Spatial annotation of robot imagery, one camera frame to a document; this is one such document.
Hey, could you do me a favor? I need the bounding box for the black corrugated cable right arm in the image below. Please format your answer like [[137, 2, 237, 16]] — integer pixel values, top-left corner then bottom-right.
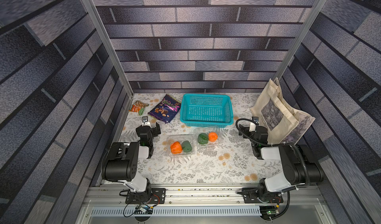
[[235, 118, 310, 186]]

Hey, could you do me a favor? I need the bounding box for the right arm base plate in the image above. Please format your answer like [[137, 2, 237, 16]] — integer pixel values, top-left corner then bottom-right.
[[237, 188, 283, 204]]

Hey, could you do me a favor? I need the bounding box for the purple candy bag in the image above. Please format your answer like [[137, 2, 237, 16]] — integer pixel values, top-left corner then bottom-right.
[[148, 94, 181, 124]]

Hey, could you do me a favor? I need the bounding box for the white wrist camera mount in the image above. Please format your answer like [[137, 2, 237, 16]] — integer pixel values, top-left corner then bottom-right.
[[249, 116, 260, 132], [142, 116, 151, 127]]

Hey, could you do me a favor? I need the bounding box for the beige canvas tote bag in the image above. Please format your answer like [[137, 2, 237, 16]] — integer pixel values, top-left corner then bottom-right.
[[250, 79, 315, 145]]

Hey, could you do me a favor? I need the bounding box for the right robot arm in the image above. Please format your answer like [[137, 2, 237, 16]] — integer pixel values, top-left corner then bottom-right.
[[236, 123, 324, 204]]

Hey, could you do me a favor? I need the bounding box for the green fruit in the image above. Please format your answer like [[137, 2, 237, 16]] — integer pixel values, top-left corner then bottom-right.
[[181, 141, 192, 153], [197, 133, 209, 145]]

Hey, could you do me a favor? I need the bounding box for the small orange green snack bag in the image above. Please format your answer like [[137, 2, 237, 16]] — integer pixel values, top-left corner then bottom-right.
[[129, 100, 149, 115]]

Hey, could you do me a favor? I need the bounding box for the clear plastic container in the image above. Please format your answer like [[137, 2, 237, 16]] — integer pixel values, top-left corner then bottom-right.
[[193, 126, 223, 147], [166, 134, 196, 156]]

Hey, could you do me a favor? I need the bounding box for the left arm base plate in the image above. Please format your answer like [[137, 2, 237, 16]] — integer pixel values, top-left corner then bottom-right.
[[120, 188, 167, 206]]

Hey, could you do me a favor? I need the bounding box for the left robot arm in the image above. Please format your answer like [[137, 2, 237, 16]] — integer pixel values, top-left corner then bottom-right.
[[101, 121, 161, 203]]

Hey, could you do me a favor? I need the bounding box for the left circuit board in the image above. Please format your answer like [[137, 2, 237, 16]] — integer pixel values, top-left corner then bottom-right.
[[134, 206, 153, 215]]

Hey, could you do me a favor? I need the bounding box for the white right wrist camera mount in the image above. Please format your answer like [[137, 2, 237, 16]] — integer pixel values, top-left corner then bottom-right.
[[249, 116, 260, 132]]

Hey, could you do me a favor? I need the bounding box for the circuit board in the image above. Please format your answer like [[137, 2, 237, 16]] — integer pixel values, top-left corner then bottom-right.
[[260, 206, 279, 221], [134, 206, 153, 215]]

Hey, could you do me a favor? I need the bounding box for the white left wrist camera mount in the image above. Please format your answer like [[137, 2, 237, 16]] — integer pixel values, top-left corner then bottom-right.
[[142, 116, 151, 127]]

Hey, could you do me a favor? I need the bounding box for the right circuit board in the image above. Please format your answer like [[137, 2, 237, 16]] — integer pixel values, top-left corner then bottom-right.
[[260, 206, 279, 221]]

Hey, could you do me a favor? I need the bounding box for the aluminium rail frame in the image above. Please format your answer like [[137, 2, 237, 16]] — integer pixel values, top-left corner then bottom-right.
[[76, 184, 336, 224]]

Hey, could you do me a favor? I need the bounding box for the teal plastic basket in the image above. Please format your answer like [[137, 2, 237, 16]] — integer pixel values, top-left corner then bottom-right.
[[180, 94, 233, 128]]

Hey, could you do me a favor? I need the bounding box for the orange fruit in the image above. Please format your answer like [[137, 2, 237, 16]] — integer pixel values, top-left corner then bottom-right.
[[170, 142, 183, 154], [208, 132, 218, 143]]

